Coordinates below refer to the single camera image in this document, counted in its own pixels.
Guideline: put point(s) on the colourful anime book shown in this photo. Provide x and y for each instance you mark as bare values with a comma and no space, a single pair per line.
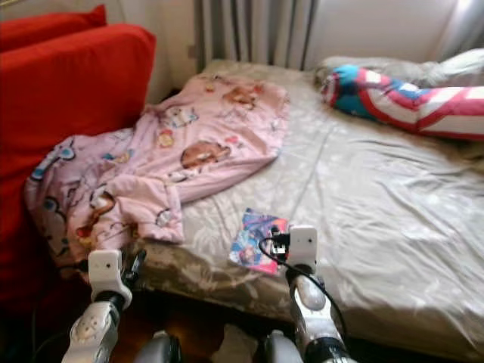
253,242

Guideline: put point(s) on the pink cartoon print blanket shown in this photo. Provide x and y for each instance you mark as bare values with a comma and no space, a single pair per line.
181,144

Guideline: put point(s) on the silver left robot leg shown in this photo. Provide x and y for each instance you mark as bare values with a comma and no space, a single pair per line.
157,349

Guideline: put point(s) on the silver robot leg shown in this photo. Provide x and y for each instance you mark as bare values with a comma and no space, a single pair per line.
157,349
280,349

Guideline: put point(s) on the silver right robot leg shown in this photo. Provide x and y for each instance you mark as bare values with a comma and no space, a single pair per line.
280,349

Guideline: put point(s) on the white crumpled cloth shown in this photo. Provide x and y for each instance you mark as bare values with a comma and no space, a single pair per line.
238,346

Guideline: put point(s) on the bed with grey floral sheet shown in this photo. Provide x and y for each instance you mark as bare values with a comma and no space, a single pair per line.
386,204

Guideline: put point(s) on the red cushion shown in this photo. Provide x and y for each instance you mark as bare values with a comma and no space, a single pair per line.
45,26
68,151

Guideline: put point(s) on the grey curtain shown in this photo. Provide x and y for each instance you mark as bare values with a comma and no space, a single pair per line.
242,30

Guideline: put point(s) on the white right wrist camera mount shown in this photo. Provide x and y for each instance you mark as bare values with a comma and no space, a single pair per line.
302,246

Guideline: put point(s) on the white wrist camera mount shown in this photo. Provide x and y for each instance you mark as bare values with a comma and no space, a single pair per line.
302,246
107,274

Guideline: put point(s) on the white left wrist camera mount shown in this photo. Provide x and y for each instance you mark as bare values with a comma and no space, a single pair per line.
107,274

